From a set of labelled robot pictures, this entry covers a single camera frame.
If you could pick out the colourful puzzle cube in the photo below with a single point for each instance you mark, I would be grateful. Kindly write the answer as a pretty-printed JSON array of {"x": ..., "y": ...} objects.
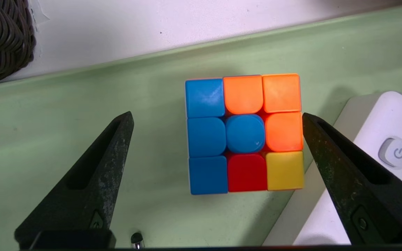
[{"x": 244, "y": 134}]

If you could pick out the light green plastic tray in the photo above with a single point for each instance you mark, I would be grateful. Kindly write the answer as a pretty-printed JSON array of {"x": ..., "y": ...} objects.
[{"x": 65, "y": 104}]

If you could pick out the white power strip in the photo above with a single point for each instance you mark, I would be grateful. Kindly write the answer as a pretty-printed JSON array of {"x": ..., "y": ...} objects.
[{"x": 389, "y": 125}]

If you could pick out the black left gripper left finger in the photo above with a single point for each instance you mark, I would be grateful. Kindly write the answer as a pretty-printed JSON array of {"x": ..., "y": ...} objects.
[{"x": 92, "y": 184}]

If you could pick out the white pen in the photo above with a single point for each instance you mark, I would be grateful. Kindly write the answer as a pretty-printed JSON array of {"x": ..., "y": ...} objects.
[{"x": 137, "y": 240}]

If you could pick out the dark brown wicker basket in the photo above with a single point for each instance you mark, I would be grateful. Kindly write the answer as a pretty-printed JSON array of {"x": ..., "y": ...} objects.
[{"x": 2, "y": 38}]

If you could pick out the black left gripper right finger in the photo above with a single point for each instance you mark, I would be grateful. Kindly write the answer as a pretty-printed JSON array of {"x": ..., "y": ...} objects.
[{"x": 354, "y": 188}]

